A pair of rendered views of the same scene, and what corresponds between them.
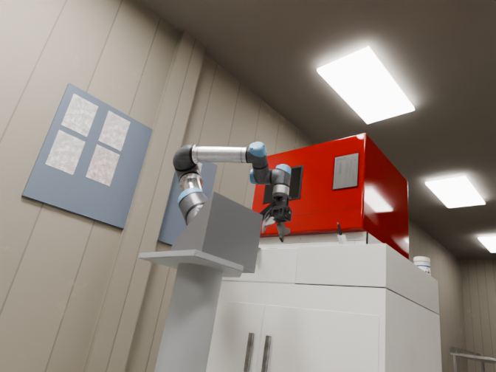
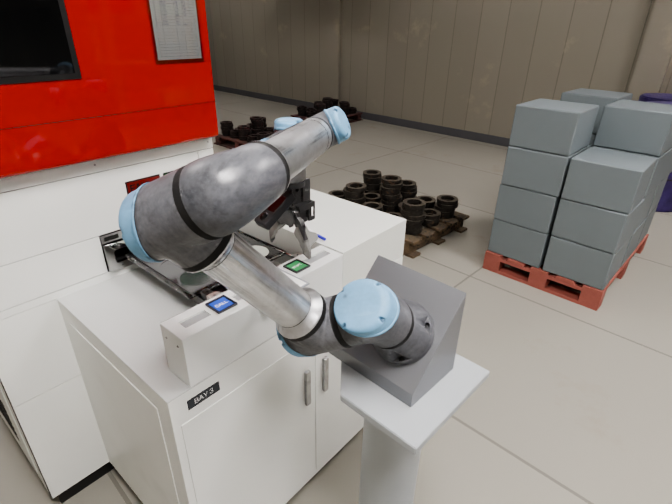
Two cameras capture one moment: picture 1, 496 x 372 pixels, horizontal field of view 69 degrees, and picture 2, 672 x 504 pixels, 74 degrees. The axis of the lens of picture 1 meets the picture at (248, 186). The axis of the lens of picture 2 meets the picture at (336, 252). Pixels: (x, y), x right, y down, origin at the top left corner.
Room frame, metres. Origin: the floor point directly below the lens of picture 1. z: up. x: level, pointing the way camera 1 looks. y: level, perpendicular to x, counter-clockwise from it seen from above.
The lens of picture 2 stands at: (1.51, 0.95, 1.59)
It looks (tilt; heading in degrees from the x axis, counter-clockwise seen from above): 27 degrees down; 267
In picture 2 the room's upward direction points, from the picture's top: 1 degrees clockwise
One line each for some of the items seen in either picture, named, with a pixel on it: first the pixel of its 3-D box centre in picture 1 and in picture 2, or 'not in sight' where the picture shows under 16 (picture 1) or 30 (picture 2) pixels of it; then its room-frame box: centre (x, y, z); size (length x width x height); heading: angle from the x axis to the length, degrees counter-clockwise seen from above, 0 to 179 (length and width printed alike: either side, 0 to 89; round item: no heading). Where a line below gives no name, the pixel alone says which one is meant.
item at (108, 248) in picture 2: not in sight; (168, 237); (2.03, -0.50, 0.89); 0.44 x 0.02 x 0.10; 47
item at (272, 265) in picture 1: (250, 267); (264, 306); (1.65, -0.07, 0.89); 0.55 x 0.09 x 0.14; 47
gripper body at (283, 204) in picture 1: (280, 208); (294, 201); (1.56, -0.16, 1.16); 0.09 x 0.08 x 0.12; 47
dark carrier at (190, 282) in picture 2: not in sight; (206, 253); (1.86, -0.37, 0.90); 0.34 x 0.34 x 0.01; 47
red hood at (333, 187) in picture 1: (331, 207); (25, 39); (2.39, -0.60, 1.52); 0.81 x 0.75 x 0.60; 47
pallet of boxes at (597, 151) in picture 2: not in sight; (587, 186); (-0.42, -1.97, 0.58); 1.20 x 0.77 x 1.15; 44
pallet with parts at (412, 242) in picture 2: not in sight; (389, 201); (0.85, -2.65, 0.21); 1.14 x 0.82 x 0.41; 134
